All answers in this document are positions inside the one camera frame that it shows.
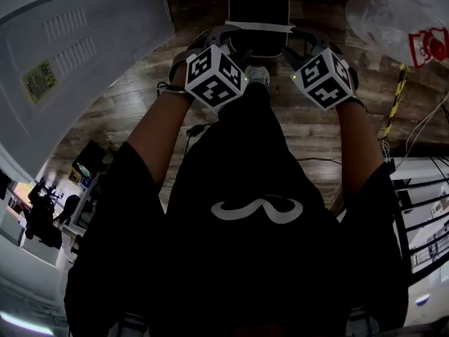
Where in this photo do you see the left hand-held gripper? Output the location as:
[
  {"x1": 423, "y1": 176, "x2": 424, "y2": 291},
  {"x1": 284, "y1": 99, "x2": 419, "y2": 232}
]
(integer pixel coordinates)
[{"x1": 170, "y1": 25, "x2": 254, "y2": 114}]

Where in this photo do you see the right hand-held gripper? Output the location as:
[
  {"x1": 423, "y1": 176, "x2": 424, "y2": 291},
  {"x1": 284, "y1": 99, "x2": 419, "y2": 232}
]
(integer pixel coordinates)
[{"x1": 281, "y1": 26, "x2": 358, "y2": 111}]

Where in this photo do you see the white bin with black liner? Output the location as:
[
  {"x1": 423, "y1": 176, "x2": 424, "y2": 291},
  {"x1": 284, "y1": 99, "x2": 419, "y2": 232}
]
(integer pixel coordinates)
[{"x1": 224, "y1": 0, "x2": 296, "y2": 59}]

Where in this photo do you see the person's right forearm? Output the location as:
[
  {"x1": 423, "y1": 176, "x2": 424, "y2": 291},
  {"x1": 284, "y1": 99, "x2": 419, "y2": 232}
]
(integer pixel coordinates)
[{"x1": 335, "y1": 98, "x2": 386, "y2": 199}]

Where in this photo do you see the person's left forearm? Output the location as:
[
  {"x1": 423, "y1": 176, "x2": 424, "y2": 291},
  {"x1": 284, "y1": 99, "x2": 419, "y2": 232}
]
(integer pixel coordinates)
[{"x1": 125, "y1": 90, "x2": 194, "y2": 197}]

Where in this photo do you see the white sneaker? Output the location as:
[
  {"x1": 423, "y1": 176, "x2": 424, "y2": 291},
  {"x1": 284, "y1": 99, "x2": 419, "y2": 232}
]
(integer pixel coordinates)
[{"x1": 244, "y1": 65, "x2": 272, "y2": 88}]

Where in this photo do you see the black trouser leg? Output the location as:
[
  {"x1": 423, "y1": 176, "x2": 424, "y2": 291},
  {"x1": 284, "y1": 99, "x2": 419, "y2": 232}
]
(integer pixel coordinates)
[{"x1": 215, "y1": 81, "x2": 293, "y2": 175}]

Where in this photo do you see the clear water jug red cap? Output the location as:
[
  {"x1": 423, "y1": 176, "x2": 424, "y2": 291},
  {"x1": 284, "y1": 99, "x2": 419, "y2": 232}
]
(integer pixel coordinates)
[{"x1": 344, "y1": 0, "x2": 449, "y2": 70}]

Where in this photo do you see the yellow black floor tape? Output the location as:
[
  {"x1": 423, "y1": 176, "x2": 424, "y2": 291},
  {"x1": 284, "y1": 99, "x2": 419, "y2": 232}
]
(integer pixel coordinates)
[{"x1": 382, "y1": 64, "x2": 410, "y2": 140}]

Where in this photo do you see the white water dispenser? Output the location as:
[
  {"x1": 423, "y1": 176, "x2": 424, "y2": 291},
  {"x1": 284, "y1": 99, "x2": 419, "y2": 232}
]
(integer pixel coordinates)
[{"x1": 0, "y1": 0, "x2": 177, "y2": 186}]

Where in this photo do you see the black waste bin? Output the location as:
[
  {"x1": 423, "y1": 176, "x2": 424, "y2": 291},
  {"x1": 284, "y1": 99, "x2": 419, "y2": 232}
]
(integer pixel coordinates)
[{"x1": 72, "y1": 140, "x2": 107, "y2": 179}]

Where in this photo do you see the black stair railing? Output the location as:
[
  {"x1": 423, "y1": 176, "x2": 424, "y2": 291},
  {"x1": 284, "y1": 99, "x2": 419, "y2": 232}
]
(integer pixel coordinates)
[{"x1": 388, "y1": 155, "x2": 449, "y2": 284}]

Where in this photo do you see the black t-shirt white logo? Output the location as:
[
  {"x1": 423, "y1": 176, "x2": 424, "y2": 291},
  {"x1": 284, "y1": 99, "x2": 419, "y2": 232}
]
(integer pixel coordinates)
[{"x1": 64, "y1": 124, "x2": 411, "y2": 337}]

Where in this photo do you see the grey shoulder strap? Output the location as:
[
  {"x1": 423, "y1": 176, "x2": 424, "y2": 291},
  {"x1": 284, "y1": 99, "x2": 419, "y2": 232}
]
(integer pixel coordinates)
[
  {"x1": 344, "y1": 306, "x2": 379, "y2": 337},
  {"x1": 118, "y1": 312, "x2": 145, "y2": 337}
]

